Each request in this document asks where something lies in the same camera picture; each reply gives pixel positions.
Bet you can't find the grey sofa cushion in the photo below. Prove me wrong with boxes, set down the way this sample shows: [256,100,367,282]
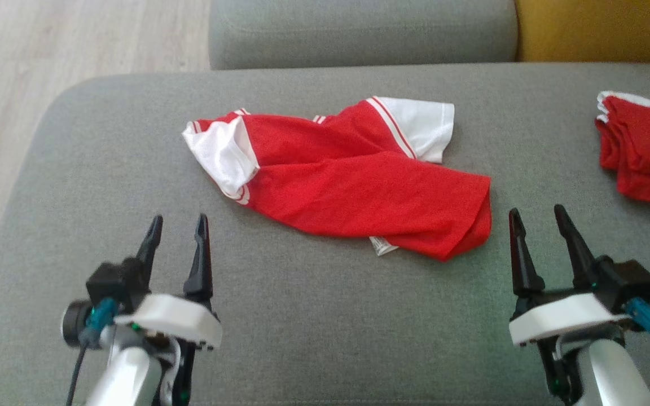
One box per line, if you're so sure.
[208,0,521,72]

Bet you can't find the grey fabric ottoman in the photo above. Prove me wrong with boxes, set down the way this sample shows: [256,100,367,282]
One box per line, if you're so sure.
[0,62,650,406]

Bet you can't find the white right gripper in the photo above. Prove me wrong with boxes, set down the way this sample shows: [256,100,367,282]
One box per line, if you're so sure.
[508,204,634,348]

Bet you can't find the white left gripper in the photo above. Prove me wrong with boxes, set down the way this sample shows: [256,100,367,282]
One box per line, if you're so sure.
[113,213,223,351]

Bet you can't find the red white striped t-shirt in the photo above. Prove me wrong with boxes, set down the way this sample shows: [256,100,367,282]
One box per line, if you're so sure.
[181,96,494,263]

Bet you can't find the red shorts with white trim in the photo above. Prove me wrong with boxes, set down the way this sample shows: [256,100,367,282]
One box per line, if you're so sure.
[594,90,650,210]

